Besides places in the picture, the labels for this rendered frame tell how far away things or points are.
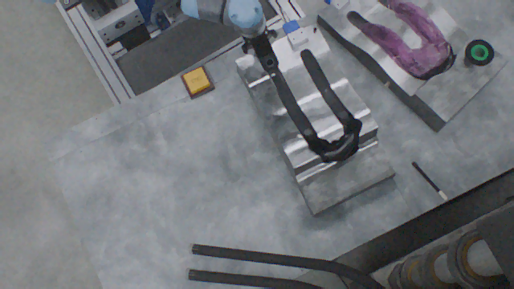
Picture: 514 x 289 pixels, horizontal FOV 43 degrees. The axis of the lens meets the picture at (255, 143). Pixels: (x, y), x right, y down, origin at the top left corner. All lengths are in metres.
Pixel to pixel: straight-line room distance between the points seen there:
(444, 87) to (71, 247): 1.65
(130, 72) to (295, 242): 1.16
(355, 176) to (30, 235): 1.52
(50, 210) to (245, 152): 1.18
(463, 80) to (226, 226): 0.79
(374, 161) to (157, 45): 1.20
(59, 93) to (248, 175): 1.31
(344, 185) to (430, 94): 0.35
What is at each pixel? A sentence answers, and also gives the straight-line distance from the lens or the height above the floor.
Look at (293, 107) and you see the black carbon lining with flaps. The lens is 1.86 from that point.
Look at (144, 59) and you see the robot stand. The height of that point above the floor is 0.21.
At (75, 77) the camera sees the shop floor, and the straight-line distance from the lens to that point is 2.98.
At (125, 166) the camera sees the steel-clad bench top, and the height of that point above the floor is 0.80.
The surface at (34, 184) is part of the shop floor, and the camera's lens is 2.90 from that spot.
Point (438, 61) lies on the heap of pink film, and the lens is 1.94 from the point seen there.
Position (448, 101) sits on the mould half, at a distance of 1.88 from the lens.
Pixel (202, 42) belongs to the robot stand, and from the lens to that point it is 2.68.
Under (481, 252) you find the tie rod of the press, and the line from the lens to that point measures 1.06.
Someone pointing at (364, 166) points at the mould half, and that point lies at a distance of 1.84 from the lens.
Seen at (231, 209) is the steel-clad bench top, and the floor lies 0.80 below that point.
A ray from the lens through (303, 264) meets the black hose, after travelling 1.75.
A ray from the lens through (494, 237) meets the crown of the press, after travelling 0.84.
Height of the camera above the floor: 2.64
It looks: 75 degrees down
